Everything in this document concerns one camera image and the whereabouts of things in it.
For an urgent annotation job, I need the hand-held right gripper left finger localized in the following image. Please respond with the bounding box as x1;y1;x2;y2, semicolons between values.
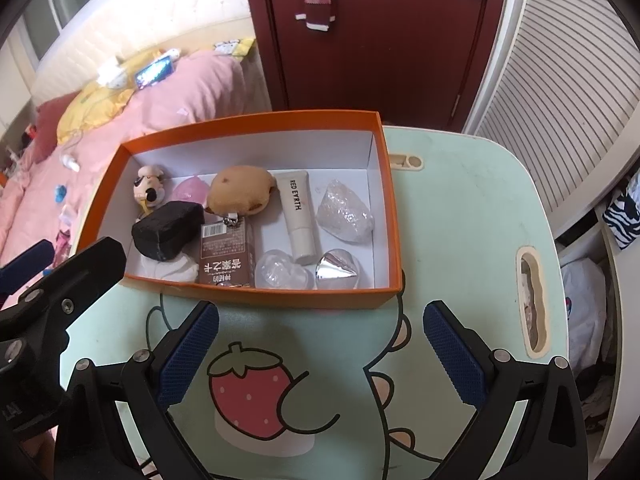
54;300;221;480

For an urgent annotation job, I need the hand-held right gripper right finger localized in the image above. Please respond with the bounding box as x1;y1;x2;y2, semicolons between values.
422;300;588;480

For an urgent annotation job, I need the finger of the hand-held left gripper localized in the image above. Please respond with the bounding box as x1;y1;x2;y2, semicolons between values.
0;239;54;297
0;236;127;347

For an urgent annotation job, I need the black sponge block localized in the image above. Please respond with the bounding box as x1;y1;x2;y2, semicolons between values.
131;201;206;262

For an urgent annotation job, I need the brown drink carton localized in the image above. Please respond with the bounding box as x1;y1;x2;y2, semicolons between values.
198;220;257;290

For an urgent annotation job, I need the goggled cartoon figurine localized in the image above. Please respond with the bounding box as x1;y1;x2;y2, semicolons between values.
132;165;171;217

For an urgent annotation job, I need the orange cardboard box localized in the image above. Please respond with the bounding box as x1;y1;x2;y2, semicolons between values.
75;108;405;310

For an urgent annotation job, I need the clear heart-shaped container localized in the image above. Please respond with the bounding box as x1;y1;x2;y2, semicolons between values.
255;249;318;291

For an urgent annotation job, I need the clear plastic bag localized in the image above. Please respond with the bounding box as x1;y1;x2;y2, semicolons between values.
316;180;375;241

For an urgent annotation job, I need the white crumpled tissue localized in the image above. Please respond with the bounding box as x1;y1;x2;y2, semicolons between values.
139;254;200;285

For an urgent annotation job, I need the pink round object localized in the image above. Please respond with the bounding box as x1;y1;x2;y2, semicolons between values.
172;175;211;208

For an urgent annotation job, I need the white plastic bag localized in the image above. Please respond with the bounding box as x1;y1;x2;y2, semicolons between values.
560;257;621;376

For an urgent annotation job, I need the dark red pillow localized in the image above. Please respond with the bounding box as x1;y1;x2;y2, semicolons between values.
20;92;76;163

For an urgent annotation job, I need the yellow pillow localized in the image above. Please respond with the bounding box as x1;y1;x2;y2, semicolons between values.
56;47;166;146

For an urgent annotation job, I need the brown plush bun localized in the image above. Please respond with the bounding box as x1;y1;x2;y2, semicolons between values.
207;166;278;228

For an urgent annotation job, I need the white cosmetic tube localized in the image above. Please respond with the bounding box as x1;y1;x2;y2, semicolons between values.
276;170;321;266

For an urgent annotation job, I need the white charger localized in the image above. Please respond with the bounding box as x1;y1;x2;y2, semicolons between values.
97;62;126;88

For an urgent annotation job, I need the smartphone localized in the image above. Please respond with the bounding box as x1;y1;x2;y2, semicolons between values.
135;57;176;90

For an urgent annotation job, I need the pink blanket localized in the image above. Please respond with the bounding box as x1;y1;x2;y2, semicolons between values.
0;50;273;271

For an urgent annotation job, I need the zebra print cloth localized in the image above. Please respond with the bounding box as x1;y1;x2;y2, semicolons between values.
602;185;640;251

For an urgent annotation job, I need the cream tufted headboard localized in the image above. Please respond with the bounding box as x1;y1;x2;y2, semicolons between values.
30;0;253;106

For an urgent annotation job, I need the white louvred closet door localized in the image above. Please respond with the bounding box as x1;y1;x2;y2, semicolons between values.
462;0;640;241

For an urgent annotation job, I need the yellow cartoon cushion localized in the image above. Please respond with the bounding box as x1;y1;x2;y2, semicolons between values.
212;37;256;58

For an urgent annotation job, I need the dark red door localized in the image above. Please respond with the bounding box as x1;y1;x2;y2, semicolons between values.
240;0;513;133

